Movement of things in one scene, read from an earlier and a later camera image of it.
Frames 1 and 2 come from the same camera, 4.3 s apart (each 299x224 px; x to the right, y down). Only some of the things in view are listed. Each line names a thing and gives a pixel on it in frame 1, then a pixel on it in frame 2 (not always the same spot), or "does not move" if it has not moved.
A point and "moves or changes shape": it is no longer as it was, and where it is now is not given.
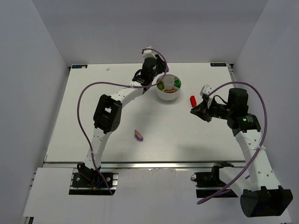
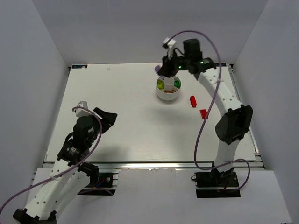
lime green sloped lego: (160, 86) does not move
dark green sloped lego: (178, 85) does not move
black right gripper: (206, 111) -> (167, 66)
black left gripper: (159, 67) -> (100, 119)
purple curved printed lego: (138, 136) moves or changes shape
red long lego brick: (193, 101) does not move
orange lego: (170, 91) does not move
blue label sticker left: (79, 66) does not move
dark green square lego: (176, 82) does not move
